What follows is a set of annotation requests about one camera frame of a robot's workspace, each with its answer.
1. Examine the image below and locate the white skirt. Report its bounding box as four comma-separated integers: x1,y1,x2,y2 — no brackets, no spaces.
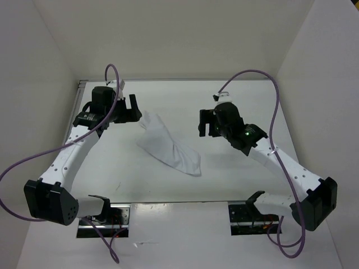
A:
136,111,201,177

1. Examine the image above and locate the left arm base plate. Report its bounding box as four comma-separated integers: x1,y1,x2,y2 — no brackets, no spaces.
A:
76,203,131,239

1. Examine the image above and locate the purple cable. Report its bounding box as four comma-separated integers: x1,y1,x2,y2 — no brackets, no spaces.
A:
0,64,125,264
215,69,306,258

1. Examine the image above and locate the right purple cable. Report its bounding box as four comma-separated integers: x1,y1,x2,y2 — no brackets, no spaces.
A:
215,69,306,258

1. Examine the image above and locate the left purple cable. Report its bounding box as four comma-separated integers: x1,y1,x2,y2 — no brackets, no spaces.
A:
0,64,125,264

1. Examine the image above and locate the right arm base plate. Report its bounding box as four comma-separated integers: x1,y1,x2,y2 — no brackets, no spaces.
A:
228,203,279,236

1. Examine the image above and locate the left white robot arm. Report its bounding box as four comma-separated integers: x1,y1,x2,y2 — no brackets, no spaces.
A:
24,86,142,226

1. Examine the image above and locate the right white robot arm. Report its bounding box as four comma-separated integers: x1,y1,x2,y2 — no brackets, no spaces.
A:
198,102,338,231

